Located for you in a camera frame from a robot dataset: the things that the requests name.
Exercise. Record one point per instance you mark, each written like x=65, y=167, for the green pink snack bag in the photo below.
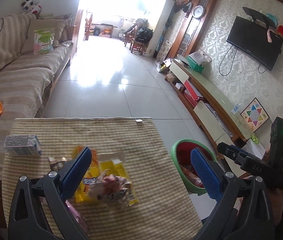
x=43, y=40

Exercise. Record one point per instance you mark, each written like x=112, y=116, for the long wooden TV cabinet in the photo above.
x=210, y=109

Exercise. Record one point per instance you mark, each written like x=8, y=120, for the brown paper bag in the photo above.
x=111, y=190

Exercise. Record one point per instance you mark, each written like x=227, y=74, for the green box on cabinet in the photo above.
x=193, y=65

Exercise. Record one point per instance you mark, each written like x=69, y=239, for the striped beige sofa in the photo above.
x=25, y=79

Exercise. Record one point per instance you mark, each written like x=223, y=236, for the round wall clock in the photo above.
x=198, y=12

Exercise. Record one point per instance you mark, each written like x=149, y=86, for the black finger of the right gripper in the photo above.
x=232, y=152

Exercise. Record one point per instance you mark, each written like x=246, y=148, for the plush toy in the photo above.
x=31, y=7

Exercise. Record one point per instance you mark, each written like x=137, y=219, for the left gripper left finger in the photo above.
x=27, y=219

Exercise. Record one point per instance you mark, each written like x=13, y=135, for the beige sofa cushion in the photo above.
x=36, y=24

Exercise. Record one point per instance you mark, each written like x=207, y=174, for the pink white wrapper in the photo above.
x=81, y=221

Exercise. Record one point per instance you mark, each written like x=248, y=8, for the black wall television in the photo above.
x=251, y=38

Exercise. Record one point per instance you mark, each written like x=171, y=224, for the yellow paper box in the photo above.
x=113, y=163

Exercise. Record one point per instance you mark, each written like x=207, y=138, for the white cardboard box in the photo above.
x=256, y=149

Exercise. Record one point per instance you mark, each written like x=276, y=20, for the yellow orange snack packet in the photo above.
x=82, y=192

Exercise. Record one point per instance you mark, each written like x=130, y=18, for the brown chocolate wrapper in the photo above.
x=56, y=163

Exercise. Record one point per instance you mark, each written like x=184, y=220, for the red bin green rim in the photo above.
x=180, y=154

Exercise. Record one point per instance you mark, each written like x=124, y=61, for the chinese checkers board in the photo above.
x=254, y=115

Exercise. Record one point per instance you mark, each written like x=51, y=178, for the white milk carton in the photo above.
x=22, y=145

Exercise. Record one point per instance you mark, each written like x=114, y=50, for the wooden chair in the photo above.
x=134, y=43

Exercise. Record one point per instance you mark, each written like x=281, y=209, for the striped beige table mat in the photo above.
x=164, y=209

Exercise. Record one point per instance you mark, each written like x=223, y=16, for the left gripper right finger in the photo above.
x=243, y=209

